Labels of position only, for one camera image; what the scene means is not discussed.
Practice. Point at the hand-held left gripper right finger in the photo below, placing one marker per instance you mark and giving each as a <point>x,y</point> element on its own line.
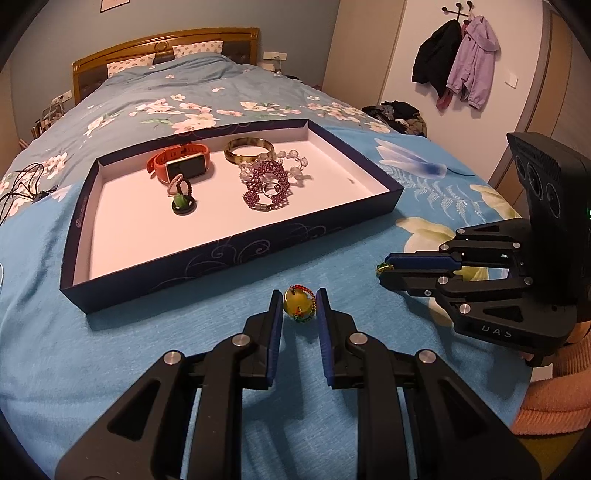
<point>325,346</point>

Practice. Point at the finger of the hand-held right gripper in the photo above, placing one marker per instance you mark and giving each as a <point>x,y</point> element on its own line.
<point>415,280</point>
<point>425,262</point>

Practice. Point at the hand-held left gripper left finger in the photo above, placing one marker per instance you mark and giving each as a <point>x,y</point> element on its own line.
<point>276,341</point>

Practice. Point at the dark blue tray box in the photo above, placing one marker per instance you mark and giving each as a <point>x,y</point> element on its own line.
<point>161,240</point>

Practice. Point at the person's right forearm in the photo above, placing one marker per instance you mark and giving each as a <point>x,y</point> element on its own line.
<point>554,401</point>

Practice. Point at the wooden door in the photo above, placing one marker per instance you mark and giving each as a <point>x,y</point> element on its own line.
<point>554,83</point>

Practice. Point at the light blue flower blanket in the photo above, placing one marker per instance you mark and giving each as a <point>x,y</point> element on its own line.
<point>138,350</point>

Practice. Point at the pile of dark clothes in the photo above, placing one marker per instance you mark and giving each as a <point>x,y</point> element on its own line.
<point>401,115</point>

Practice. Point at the dark red garment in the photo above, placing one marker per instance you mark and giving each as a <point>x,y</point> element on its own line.
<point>444,99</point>

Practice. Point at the purple jacket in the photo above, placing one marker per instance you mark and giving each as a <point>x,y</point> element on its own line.
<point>473,60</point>

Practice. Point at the black jacket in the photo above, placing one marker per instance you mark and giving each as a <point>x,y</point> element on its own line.
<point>434,55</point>

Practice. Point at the orange smartwatch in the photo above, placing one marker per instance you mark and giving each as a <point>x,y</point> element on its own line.
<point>184,168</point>

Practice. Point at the tortoiseshell bangle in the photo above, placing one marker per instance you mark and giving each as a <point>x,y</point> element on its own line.
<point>249,140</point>

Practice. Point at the yellow cloth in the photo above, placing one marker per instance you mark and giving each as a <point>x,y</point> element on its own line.
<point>549,457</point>

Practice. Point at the beige wardrobe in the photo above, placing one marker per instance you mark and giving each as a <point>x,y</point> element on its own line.
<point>360,46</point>

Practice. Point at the black adapter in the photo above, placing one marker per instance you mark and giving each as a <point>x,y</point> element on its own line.
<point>44,194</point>

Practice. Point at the grey-blue floral duvet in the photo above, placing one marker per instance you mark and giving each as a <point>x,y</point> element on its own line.
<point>138,92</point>

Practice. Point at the patterned white pillow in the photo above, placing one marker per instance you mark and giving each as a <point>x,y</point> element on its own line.
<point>198,48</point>
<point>131,64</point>

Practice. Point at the wooden bed headboard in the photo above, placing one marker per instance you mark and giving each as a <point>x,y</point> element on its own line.
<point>161,39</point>

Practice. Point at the framed flower picture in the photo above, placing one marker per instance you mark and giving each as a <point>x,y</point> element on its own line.
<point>115,4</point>

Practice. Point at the white wall switch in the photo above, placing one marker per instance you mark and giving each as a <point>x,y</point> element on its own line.
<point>510,79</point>

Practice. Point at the wall coat rack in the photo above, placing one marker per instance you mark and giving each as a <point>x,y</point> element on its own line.
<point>457,11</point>

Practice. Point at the white wall socket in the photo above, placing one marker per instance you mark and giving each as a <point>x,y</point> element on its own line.
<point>274,56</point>
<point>62,97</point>

